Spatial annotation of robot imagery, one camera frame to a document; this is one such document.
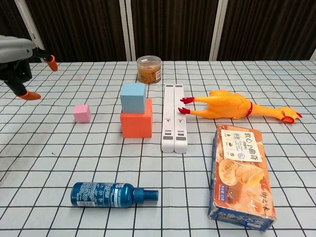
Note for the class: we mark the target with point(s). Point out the clear jar of rubber bands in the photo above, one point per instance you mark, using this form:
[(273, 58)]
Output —
[(148, 71)]

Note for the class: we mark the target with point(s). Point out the light blue block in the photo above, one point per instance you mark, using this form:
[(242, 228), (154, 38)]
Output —
[(132, 98)]

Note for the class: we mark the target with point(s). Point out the yellow rubber chicken toy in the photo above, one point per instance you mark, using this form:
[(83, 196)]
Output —
[(222, 103)]

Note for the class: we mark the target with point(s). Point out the dark brown curtain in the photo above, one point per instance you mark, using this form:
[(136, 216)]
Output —
[(172, 24)]

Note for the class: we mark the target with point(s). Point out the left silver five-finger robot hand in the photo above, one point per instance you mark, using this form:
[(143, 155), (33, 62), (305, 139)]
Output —
[(12, 51)]

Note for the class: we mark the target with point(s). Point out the blue spray bottle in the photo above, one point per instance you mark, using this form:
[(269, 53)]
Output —
[(98, 195)]

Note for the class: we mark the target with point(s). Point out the white folding stand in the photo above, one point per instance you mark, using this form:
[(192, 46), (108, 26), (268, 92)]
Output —
[(169, 123)]

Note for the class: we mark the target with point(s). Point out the checkered light blue tablecloth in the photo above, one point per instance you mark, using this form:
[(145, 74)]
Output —
[(49, 153)]

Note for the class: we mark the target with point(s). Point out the large orange foam block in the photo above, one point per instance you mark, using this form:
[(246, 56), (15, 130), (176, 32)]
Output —
[(135, 126)]

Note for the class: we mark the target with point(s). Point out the orange cookie box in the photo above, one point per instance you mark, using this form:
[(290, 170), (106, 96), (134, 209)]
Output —
[(239, 177)]

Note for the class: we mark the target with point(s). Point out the small pink foam block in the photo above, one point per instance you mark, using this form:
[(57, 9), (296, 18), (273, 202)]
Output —
[(82, 114)]

